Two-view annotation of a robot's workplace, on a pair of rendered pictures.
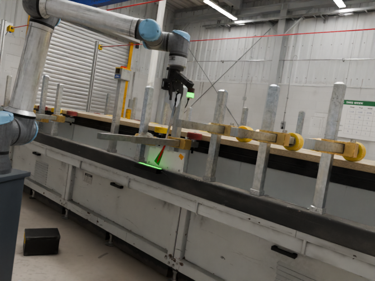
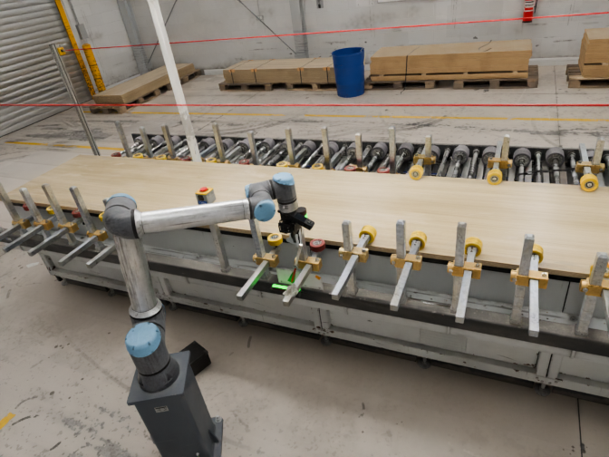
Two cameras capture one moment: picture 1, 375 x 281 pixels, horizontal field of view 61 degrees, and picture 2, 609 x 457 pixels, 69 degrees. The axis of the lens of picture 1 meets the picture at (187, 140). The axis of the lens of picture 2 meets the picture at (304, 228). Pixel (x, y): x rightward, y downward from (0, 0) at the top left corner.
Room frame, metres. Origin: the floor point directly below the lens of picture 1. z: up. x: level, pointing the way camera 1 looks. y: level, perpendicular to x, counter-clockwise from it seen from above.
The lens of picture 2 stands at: (-0.14, 0.43, 2.19)
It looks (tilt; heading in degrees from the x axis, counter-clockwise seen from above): 32 degrees down; 348
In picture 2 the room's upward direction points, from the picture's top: 9 degrees counter-clockwise
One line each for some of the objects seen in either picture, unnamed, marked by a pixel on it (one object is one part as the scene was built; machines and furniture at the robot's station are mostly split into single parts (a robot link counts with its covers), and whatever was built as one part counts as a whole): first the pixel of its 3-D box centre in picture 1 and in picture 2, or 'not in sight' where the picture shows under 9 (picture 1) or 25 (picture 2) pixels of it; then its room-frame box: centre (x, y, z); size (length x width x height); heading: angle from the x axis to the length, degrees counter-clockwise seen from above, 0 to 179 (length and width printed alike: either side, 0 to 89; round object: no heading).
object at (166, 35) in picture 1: (156, 39); (259, 193); (1.58, 0.22, 1.33); 0.12 x 0.12 x 0.09; 87
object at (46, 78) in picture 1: (42, 104); (87, 219); (2.61, 1.21, 0.92); 0.04 x 0.04 x 0.48; 50
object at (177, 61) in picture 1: (177, 62); (287, 205); (1.58, 0.11, 1.23); 0.10 x 0.09 x 0.05; 140
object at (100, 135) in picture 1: (133, 139); (260, 271); (1.71, 0.29, 0.82); 0.44 x 0.03 x 0.04; 140
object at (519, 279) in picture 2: not in sight; (528, 277); (0.99, -0.72, 0.95); 0.14 x 0.06 x 0.05; 50
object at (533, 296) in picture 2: not in sight; (533, 287); (0.93, -0.69, 0.95); 0.50 x 0.04 x 0.04; 140
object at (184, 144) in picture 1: (178, 143); (308, 262); (1.63, 0.04, 0.85); 0.14 x 0.06 x 0.05; 50
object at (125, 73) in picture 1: (122, 74); (206, 197); (1.98, 0.45, 1.18); 0.07 x 0.07 x 0.08; 50
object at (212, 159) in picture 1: (215, 141); (350, 262); (1.49, -0.13, 0.89); 0.04 x 0.04 x 0.48; 50
